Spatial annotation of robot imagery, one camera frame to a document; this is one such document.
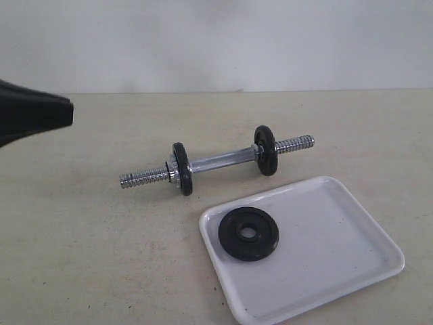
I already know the black plate on bar left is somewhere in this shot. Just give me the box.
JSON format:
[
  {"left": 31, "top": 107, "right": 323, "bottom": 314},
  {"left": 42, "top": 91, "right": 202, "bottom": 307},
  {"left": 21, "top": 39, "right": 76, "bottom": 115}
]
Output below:
[{"left": 173, "top": 142, "right": 193, "bottom": 196}]

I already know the black weight plate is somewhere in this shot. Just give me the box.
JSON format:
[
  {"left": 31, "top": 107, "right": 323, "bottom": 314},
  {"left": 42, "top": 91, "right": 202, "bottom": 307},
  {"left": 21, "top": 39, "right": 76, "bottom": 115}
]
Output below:
[{"left": 218, "top": 207, "right": 279, "bottom": 261}]

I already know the black plate on bar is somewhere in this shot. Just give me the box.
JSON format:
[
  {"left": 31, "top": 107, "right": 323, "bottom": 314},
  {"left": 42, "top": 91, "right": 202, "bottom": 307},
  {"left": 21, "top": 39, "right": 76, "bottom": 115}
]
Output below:
[
  {"left": 254, "top": 125, "right": 278, "bottom": 176},
  {"left": 173, "top": 142, "right": 193, "bottom": 196}
]

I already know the chrome collar nut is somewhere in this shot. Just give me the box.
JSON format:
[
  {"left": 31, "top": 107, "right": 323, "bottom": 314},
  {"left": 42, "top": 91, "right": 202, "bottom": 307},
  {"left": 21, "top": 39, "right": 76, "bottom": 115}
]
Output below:
[{"left": 166, "top": 154, "right": 180, "bottom": 188}]

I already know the chrome threaded dumbbell bar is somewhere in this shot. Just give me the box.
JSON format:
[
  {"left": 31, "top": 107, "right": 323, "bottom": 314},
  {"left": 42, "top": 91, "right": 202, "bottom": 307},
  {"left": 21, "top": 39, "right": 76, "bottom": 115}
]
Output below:
[{"left": 120, "top": 135, "right": 315, "bottom": 189}]

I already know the black plate on bar right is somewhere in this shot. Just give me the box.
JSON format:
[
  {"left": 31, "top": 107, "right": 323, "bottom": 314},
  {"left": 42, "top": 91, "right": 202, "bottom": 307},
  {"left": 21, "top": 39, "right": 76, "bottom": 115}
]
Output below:
[{"left": 254, "top": 125, "right": 278, "bottom": 176}]

